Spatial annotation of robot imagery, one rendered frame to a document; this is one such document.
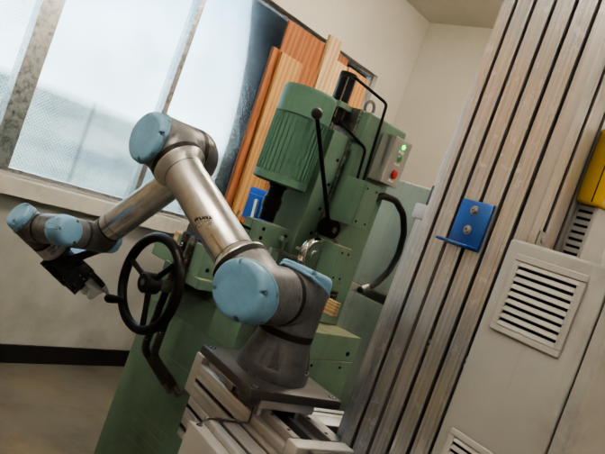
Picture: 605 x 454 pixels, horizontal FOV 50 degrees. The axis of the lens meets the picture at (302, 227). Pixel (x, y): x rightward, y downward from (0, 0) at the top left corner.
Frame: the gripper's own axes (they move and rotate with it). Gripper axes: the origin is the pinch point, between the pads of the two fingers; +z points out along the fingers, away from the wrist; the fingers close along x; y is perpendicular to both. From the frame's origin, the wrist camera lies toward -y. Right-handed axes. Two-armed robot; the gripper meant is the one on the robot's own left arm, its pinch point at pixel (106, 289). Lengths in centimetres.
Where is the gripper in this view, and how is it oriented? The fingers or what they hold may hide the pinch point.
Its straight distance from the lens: 191.6
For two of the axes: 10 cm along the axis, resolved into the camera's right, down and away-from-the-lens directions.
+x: 6.8, 2.8, -6.8
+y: -6.2, 7.1, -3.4
